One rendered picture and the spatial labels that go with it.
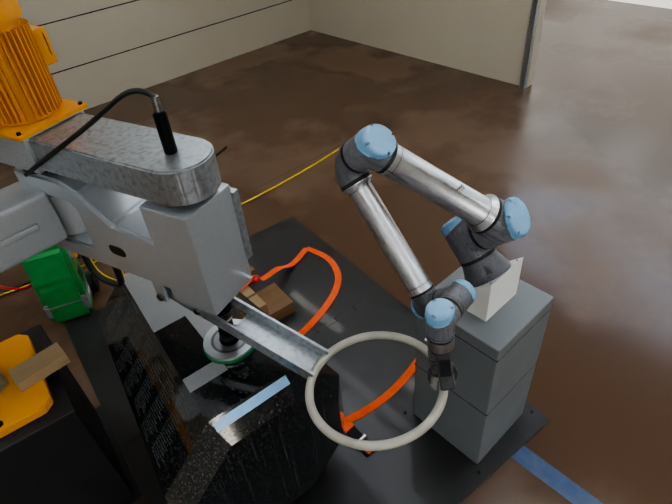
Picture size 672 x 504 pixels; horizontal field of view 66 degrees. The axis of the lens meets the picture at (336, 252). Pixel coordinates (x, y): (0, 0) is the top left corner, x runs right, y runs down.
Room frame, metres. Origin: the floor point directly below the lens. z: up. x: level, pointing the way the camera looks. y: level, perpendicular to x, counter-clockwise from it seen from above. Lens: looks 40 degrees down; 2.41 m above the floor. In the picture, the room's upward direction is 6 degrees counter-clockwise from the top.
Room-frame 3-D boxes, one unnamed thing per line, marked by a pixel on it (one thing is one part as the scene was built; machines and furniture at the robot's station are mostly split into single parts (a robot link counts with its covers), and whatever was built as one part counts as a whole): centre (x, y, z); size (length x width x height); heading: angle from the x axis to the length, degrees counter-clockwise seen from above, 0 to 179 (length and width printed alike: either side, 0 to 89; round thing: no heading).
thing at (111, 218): (1.63, 0.79, 1.31); 0.74 x 0.23 x 0.49; 58
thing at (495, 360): (1.49, -0.60, 0.42); 0.50 x 0.50 x 0.85; 39
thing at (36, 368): (1.40, 1.25, 0.81); 0.20 x 0.10 x 0.05; 131
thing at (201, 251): (1.45, 0.53, 1.32); 0.36 x 0.22 x 0.45; 58
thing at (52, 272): (2.64, 1.84, 0.43); 0.35 x 0.35 x 0.87; 18
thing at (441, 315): (1.10, -0.31, 1.18); 0.10 x 0.09 x 0.12; 138
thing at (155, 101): (1.41, 0.46, 1.78); 0.04 x 0.04 x 0.17
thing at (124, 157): (1.59, 0.76, 1.62); 0.96 x 0.25 x 0.17; 58
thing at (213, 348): (1.41, 0.46, 0.85); 0.21 x 0.21 x 0.01
